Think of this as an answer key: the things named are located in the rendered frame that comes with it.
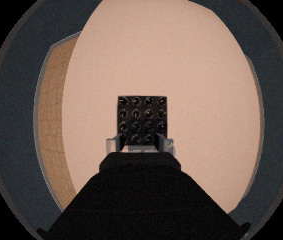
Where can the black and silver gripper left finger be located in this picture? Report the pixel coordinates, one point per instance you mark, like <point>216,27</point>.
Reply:
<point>115,144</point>

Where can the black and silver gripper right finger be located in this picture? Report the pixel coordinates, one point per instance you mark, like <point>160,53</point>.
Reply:
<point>162,144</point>

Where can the black knob box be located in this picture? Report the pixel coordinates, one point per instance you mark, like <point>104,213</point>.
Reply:
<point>142,132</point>

